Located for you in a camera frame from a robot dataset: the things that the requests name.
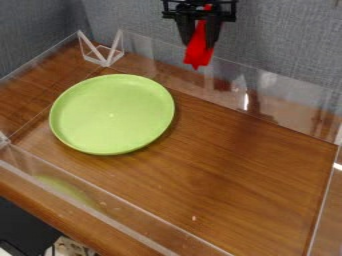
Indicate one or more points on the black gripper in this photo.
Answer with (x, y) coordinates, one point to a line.
(189, 10)

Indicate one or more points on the red long block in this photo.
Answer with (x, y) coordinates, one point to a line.
(198, 52)

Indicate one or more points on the green round plate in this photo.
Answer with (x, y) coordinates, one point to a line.
(111, 114)

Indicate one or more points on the clear acrylic corner bracket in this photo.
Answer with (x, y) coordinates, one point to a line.
(99, 54)

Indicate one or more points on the clear acrylic enclosure wall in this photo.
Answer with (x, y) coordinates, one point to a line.
(241, 181)

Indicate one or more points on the black box under table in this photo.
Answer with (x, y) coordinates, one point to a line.
(23, 231)

